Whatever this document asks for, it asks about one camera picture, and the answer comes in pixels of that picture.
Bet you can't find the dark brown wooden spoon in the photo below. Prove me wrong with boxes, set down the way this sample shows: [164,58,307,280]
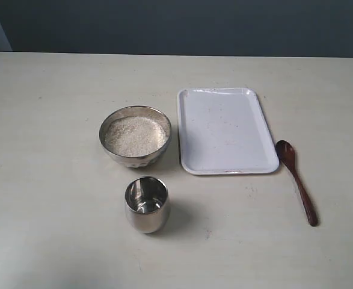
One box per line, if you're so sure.
[275,140,319,227]

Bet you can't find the steel bowl of rice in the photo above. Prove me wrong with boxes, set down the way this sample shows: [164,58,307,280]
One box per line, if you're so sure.
[99,105,171,168]

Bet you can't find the white rice in bowl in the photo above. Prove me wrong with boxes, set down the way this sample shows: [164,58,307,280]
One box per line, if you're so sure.
[104,117,168,157]

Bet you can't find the steel cup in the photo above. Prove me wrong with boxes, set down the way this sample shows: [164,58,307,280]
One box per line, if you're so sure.
[124,176,171,234]

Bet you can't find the white rectangular tray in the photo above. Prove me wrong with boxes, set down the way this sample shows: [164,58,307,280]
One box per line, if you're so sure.
[177,87,279,175]

